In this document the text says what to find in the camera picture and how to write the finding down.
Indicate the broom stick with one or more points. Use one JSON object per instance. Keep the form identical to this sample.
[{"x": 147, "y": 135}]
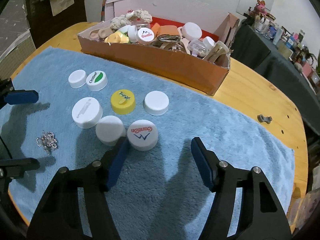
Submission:
[{"x": 102, "y": 18}]

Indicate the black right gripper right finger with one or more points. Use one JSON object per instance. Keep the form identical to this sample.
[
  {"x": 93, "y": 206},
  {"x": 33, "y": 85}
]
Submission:
[{"x": 261, "y": 213}]

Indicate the plain white cap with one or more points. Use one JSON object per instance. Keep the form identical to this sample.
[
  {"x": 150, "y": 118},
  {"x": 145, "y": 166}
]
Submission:
[
  {"x": 156, "y": 103},
  {"x": 77, "y": 78},
  {"x": 109, "y": 130}
]

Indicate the orange cardboard box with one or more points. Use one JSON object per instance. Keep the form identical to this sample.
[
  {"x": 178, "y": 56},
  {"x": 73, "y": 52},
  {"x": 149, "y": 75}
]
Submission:
[{"x": 200, "y": 26}]

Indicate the orange block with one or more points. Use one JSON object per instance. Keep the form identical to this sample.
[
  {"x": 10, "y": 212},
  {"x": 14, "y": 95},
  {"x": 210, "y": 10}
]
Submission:
[{"x": 160, "y": 30}]

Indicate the white cap green logo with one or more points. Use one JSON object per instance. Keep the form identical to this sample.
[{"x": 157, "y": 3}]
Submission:
[{"x": 97, "y": 80}]

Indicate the white logo cap in box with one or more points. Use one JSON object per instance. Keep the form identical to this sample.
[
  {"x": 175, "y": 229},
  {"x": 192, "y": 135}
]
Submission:
[{"x": 145, "y": 36}]

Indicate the pink plush toy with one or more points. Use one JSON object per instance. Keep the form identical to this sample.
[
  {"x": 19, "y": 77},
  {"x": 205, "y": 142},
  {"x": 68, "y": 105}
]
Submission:
[{"x": 260, "y": 7}]

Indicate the yellow bottle cap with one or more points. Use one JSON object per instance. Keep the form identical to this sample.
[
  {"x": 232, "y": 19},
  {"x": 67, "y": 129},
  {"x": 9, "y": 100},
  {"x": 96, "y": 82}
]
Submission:
[{"x": 123, "y": 101}]

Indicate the yellow plastic toy in box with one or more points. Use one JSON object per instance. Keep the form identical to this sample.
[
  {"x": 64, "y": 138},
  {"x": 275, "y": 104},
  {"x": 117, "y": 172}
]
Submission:
[{"x": 117, "y": 37}]

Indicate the light blue fluffy towel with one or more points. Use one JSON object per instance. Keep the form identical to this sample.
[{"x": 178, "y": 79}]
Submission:
[{"x": 159, "y": 194}]

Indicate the white cap red blue logo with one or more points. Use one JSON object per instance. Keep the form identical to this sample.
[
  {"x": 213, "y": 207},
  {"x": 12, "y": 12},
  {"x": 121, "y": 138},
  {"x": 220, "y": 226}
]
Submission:
[{"x": 142, "y": 135}]

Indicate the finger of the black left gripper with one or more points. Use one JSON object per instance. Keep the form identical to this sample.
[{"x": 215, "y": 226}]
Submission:
[
  {"x": 18, "y": 97},
  {"x": 15, "y": 168}
]

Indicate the wooden clip in box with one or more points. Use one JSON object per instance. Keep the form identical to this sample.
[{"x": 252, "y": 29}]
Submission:
[{"x": 219, "y": 49}]

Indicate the large white printed cap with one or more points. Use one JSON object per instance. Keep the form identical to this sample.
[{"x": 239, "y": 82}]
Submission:
[{"x": 87, "y": 112}]

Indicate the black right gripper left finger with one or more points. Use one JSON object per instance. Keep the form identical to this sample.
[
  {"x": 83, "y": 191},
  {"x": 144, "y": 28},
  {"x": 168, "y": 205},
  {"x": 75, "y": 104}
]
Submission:
[{"x": 57, "y": 215}]

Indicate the dark green covered side table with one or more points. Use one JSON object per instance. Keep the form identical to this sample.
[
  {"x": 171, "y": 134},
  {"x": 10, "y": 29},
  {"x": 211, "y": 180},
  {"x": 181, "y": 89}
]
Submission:
[{"x": 261, "y": 55}]

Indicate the small grey bolt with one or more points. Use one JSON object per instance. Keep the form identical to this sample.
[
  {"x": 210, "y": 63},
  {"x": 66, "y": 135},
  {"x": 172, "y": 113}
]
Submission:
[{"x": 261, "y": 118}]

